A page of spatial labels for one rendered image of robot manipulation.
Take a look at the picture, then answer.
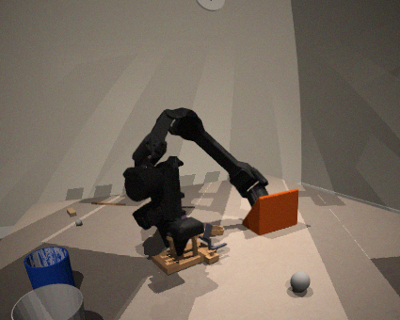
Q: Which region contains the grey ball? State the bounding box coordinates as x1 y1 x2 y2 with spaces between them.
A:
290 271 311 292

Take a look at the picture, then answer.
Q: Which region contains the grey cup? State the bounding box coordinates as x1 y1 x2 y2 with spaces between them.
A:
11 283 86 320

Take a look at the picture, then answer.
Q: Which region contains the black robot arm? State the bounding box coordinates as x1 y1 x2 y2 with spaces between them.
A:
122 107 269 231

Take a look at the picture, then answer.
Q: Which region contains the blue cylindrical cup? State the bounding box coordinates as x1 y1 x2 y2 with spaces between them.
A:
24 247 75 290

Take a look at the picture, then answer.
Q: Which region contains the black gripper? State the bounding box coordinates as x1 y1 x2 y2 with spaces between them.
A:
154 189 204 257

